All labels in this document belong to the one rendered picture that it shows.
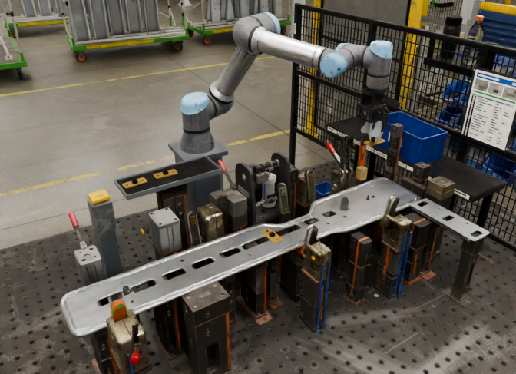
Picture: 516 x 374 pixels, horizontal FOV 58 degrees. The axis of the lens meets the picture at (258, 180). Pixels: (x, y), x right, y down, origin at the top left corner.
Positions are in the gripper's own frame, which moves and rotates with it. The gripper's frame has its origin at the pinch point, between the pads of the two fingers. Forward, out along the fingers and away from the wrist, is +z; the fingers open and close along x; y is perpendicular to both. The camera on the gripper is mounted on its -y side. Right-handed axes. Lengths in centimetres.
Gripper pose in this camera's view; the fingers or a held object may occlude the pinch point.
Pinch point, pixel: (375, 137)
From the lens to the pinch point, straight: 181.1
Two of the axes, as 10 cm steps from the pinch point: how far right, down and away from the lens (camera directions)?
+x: 5.5, 4.1, -7.3
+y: -8.4, 2.8, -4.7
